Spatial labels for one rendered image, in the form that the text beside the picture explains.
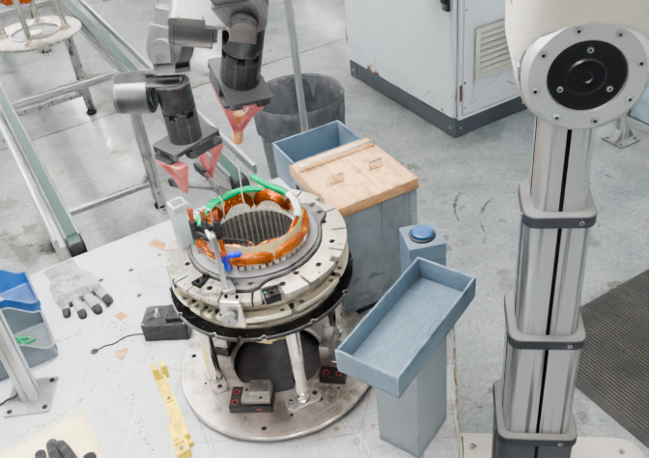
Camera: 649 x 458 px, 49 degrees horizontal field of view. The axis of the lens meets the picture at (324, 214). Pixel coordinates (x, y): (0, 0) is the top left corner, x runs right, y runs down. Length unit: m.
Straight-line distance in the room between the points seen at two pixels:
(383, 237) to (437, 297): 0.29
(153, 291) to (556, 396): 0.90
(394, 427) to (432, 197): 2.06
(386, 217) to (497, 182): 1.94
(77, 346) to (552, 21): 1.16
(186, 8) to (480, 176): 2.54
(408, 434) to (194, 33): 0.73
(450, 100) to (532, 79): 2.63
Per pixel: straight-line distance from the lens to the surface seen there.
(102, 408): 1.50
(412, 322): 1.17
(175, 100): 1.20
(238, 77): 1.02
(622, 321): 2.70
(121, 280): 1.77
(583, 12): 0.93
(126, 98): 1.23
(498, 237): 3.02
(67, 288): 1.77
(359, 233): 1.42
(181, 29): 0.99
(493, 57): 3.60
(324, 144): 1.66
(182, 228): 1.25
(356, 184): 1.42
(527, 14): 0.94
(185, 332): 1.55
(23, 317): 1.72
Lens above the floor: 1.85
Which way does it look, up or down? 36 degrees down
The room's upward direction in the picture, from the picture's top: 7 degrees counter-clockwise
